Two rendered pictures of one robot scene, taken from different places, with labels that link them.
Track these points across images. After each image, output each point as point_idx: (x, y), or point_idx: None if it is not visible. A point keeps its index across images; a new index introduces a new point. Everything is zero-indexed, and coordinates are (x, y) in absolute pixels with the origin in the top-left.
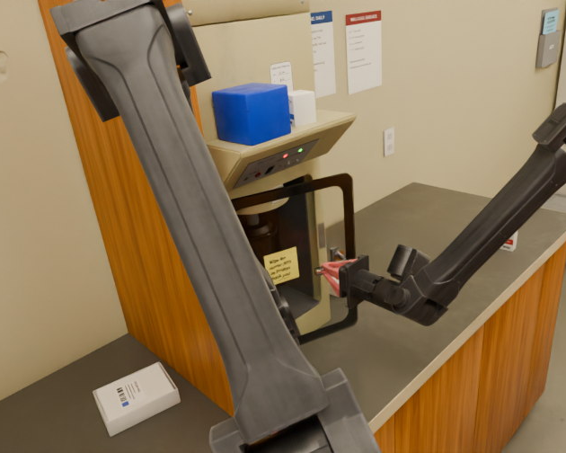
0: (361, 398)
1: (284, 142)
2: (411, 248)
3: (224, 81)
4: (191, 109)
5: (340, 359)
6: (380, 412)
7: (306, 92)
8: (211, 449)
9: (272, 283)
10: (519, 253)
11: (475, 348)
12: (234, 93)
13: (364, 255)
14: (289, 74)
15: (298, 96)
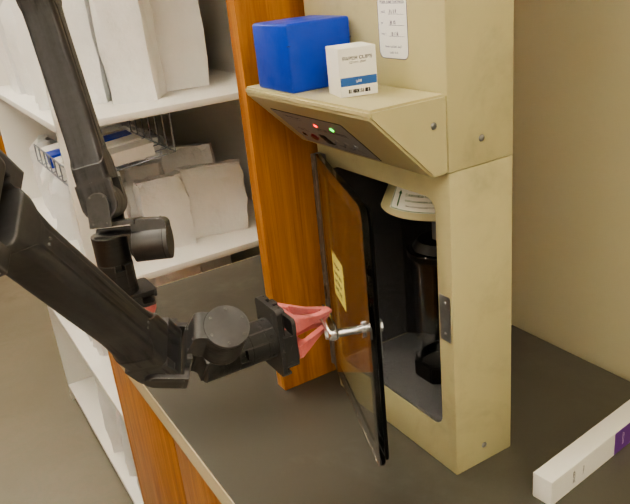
0: (258, 480)
1: (280, 100)
2: (209, 311)
3: (329, 5)
4: (21, 8)
5: (344, 472)
6: (225, 492)
7: (343, 47)
8: (251, 369)
9: (80, 167)
10: None
11: None
12: (273, 20)
13: (275, 309)
14: (403, 16)
15: (328, 49)
